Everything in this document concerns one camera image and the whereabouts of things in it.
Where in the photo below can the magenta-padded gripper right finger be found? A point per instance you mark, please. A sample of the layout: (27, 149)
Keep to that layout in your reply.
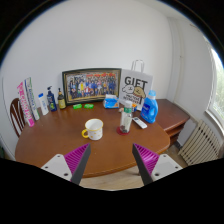
(160, 165)

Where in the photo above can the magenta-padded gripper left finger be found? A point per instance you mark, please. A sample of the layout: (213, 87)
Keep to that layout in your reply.
(63, 165)

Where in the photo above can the clear green-labelled drink bottle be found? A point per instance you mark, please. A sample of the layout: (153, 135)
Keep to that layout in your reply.
(126, 118)

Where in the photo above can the white remote control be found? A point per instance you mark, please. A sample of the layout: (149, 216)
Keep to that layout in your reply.
(140, 123)

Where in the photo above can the brown wooden side table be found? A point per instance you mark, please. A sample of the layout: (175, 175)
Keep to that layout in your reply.
(171, 116)

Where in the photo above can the blue detergent bottle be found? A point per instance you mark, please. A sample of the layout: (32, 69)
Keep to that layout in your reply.
(149, 110)

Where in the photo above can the small green packet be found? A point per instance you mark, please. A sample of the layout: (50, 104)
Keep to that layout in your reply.
(88, 106)
(77, 106)

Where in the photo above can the white lotion bottle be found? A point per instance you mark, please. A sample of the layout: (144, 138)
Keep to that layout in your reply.
(43, 105)

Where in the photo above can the dark bottle with yellow label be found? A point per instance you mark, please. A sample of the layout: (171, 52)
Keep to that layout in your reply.
(61, 101)

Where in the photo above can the dark blue pump bottle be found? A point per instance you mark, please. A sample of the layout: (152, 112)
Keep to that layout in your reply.
(52, 101)

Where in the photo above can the dark wooden chair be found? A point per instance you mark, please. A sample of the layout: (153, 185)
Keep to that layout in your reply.
(13, 116)

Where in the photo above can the pink tall tube box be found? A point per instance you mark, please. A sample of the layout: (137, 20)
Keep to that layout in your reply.
(25, 105)

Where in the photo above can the white tall tube box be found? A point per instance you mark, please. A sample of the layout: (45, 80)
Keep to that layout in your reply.
(32, 98)

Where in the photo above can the framed group photo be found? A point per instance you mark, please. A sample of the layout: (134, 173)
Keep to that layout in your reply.
(91, 86)

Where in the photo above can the white paper gift bag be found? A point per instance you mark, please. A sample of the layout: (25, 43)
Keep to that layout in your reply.
(136, 85)

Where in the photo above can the window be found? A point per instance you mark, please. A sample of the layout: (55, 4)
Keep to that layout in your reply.
(218, 93)

